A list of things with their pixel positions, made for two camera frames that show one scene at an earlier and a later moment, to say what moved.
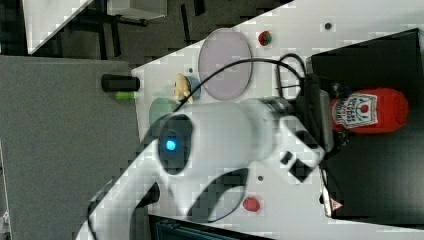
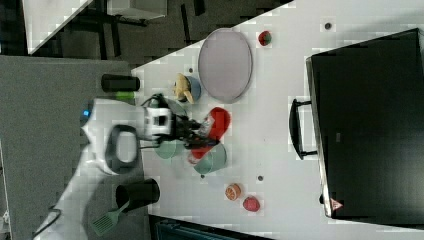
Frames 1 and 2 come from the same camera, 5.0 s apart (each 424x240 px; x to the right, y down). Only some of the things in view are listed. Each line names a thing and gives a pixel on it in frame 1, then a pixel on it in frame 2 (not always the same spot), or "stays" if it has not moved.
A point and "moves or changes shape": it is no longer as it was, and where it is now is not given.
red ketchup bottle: x=371 y=111 moves or changes shape
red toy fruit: x=251 y=204 stays
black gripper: x=314 y=110 → x=190 y=133
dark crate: x=161 y=228 stays
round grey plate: x=221 y=48 stays
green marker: x=125 y=95 stays
